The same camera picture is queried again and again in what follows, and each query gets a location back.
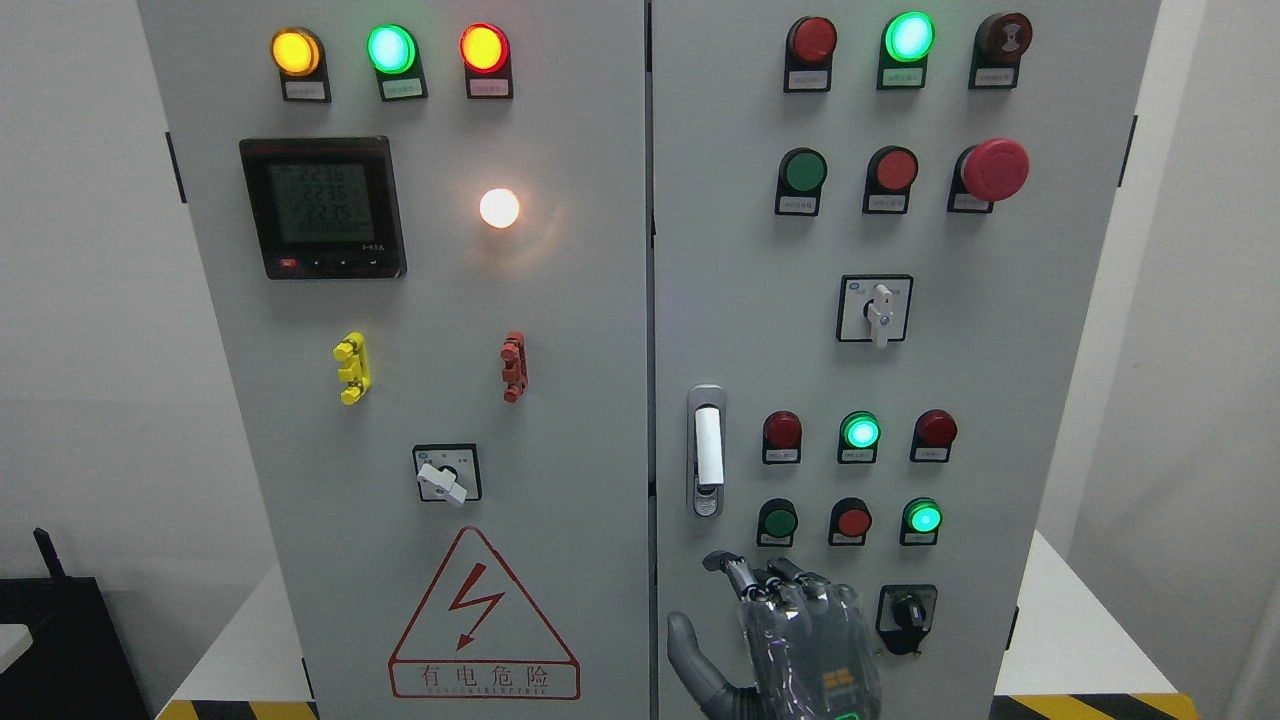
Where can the white rotary switch left door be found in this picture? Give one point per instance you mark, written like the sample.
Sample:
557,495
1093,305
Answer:
448,473

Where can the green indicator lamp left door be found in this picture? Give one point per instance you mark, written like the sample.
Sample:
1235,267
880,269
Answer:
394,56

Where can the green lit lamp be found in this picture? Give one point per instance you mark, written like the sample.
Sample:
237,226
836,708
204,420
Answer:
907,41
858,438

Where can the green lit lamp top right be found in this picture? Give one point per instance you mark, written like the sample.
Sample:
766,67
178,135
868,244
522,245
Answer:
907,41

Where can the green push button upper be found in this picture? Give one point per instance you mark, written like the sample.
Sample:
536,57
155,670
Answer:
799,183

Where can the grey left cabinet door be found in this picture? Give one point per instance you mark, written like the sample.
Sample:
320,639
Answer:
565,468

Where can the red electric hazard warning sticker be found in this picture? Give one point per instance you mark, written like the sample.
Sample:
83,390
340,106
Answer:
477,634

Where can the red lit indicator lamp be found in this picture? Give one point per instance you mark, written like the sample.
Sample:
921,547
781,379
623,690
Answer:
486,56

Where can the black digital power meter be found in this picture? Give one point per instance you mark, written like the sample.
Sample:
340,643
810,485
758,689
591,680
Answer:
325,207

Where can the white lit indicator lamp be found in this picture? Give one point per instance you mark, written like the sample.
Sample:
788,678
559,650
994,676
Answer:
499,207

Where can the green lit lamp middle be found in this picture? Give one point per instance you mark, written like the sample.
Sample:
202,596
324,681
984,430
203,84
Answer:
858,438

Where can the black box with antenna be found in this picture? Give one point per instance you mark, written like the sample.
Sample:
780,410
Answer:
76,666

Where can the dark red buzzer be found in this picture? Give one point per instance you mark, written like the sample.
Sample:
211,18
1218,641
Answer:
1000,42

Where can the red push button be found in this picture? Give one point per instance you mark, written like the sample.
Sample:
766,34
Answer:
891,171
849,522

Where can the red emergency stop button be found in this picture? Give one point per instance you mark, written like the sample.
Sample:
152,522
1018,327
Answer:
991,171

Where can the silver door handle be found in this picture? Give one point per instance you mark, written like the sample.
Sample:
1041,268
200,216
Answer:
705,450

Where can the red terminal block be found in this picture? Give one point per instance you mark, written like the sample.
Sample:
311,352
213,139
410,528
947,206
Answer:
515,373

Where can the yellow terminal block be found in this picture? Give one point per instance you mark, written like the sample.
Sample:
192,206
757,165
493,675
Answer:
353,369

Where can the red indicator lamp top right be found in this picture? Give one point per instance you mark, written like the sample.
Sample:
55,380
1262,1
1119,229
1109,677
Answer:
808,55

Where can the red push button upper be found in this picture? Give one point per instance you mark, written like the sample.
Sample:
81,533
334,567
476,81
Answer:
891,171

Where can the white platform with hazard stripes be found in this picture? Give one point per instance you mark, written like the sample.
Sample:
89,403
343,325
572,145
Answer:
1069,659

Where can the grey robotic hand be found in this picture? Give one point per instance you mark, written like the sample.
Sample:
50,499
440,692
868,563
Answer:
809,647

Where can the white rotary switch upper right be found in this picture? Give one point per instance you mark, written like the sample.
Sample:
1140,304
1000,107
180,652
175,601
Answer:
874,308

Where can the red indicator lamp middle left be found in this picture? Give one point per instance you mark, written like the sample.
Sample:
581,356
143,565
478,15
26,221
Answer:
782,438

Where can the yellow indicator lamp top left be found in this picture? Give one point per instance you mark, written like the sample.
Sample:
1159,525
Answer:
299,56

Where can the red indicator lamp middle right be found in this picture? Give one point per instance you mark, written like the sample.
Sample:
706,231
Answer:
934,435

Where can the green lit push button lower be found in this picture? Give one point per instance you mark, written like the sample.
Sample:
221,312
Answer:
921,521

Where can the red push button lower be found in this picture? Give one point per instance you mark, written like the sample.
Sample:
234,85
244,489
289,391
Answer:
849,522

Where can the grey cabinet door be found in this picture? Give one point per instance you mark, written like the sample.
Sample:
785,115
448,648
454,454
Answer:
748,300
565,468

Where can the grey right cabinet door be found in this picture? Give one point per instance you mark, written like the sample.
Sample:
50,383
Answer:
748,300

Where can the black selector knob switch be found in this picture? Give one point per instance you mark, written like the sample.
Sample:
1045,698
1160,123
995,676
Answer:
904,616

